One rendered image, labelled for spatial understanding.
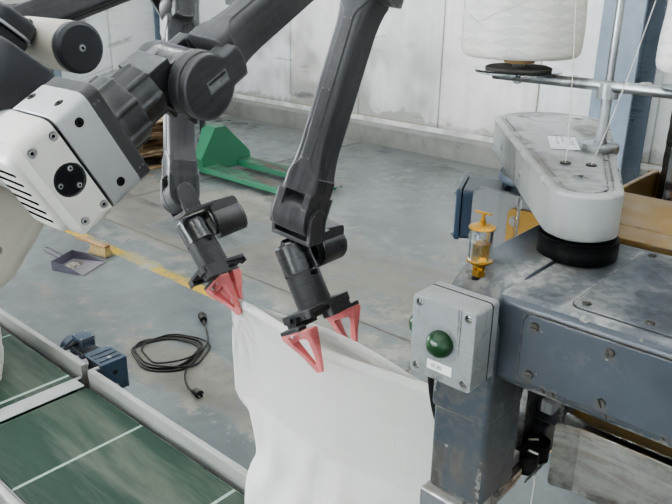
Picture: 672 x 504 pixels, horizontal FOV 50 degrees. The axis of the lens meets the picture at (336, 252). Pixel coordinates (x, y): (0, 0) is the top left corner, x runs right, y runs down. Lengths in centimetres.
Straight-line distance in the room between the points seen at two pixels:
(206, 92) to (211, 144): 550
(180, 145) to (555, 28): 71
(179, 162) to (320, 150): 37
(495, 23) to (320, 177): 33
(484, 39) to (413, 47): 616
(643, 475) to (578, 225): 32
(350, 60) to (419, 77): 606
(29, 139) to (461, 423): 54
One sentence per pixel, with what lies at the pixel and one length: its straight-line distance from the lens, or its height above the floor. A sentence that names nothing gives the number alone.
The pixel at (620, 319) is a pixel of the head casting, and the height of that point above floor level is 134.
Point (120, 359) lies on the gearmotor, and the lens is 261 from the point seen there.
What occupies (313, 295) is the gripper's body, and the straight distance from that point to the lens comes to 112.
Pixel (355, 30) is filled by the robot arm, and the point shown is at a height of 156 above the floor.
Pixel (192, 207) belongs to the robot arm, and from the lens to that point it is 135.
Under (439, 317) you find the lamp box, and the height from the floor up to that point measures 131.
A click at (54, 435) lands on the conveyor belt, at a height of 38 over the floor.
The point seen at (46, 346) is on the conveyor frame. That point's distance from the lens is 274.
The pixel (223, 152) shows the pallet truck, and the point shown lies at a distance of 642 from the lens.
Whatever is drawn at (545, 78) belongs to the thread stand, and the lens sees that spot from 105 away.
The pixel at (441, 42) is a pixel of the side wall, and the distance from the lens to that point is 698.
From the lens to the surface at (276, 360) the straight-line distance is 128.
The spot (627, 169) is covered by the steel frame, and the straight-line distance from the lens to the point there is 622.
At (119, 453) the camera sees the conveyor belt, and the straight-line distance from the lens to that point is 217.
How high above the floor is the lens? 163
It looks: 21 degrees down
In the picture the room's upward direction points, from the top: 1 degrees clockwise
